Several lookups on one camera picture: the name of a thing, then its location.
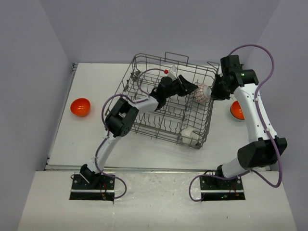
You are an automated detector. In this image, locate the red patterned white bowl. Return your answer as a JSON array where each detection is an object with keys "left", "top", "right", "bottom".
[{"left": 194, "top": 83, "right": 211, "bottom": 104}]

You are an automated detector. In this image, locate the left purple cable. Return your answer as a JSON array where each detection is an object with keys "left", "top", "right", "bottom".
[{"left": 95, "top": 68, "right": 169, "bottom": 199}]

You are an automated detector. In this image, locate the large orange bowl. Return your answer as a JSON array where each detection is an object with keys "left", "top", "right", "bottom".
[{"left": 70, "top": 98, "right": 91, "bottom": 117}]

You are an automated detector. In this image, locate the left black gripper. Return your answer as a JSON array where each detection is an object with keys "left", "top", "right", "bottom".
[{"left": 165, "top": 76, "right": 198, "bottom": 100}]

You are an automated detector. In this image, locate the purple cable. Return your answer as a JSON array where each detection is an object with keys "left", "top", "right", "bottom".
[
  {"left": 189, "top": 44, "right": 282, "bottom": 202},
  {"left": 95, "top": 68, "right": 169, "bottom": 199}
]

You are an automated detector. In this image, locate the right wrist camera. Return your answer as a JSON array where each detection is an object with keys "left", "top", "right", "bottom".
[{"left": 220, "top": 55, "right": 243, "bottom": 75}]

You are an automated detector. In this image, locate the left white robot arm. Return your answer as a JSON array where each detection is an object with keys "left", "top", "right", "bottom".
[{"left": 80, "top": 75, "right": 198, "bottom": 189}]

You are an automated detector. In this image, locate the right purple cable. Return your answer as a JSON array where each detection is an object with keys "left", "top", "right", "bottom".
[{"left": 189, "top": 44, "right": 282, "bottom": 202}]

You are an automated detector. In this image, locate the grey wire dish rack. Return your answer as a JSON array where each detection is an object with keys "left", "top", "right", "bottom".
[{"left": 116, "top": 52, "right": 220, "bottom": 149}]

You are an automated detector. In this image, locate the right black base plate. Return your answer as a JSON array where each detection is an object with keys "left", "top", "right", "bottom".
[{"left": 200, "top": 170, "right": 244, "bottom": 192}]

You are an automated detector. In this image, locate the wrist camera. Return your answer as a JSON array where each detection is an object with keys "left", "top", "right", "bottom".
[
  {"left": 159, "top": 65, "right": 177, "bottom": 90},
  {"left": 220, "top": 55, "right": 243, "bottom": 75}
]

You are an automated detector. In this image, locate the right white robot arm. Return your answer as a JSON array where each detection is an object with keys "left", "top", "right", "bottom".
[{"left": 211, "top": 70, "right": 287, "bottom": 189}]

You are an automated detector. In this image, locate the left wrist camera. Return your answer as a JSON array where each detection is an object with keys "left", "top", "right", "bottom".
[{"left": 159, "top": 65, "right": 177, "bottom": 90}]

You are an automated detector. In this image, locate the small orange bowl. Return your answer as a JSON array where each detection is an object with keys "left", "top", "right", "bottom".
[{"left": 230, "top": 101, "right": 244, "bottom": 120}]

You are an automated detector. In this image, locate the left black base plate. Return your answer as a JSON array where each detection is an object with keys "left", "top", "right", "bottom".
[{"left": 71, "top": 174, "right": 115, "bottom": 193}]

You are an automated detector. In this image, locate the small white bowl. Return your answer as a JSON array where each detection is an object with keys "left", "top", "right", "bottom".
[{"left": 181, "top": 128, "right": 200, "bottom": 145}]

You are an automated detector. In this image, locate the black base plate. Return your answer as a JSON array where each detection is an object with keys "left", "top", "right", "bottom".
[
  {"left": 71, "top": 174, "right": 115, "bottom": 193},
  {"left": 200, "top": 170, "right": 244, "bottom": 192}
]

